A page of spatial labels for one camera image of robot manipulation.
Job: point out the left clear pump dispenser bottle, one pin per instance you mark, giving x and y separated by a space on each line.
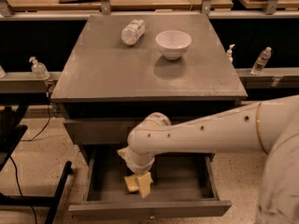
39 69

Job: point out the grey wooden drawer cabinet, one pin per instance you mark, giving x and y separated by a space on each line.
104 78

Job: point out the open grey middle drawer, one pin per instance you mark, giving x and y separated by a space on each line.
183 186

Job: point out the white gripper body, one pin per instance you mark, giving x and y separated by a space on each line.
139 166

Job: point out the white ceramic bowl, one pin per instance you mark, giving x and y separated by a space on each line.
173 43

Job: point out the black stand leg left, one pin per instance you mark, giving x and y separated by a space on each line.
52 202

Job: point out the upright clear water bottle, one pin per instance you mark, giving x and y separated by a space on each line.
261 61

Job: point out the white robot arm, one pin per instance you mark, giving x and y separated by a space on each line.
270 126

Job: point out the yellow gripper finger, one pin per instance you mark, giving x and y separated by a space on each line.
122 153
143 182

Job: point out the closed grey top drawer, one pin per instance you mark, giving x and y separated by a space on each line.
109 131

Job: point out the yellow sponge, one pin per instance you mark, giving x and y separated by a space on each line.
131 183

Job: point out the lying clear plastic bottle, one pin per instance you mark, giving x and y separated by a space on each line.
133 31

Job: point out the small white pump bottle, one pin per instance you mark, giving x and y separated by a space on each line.
229 53

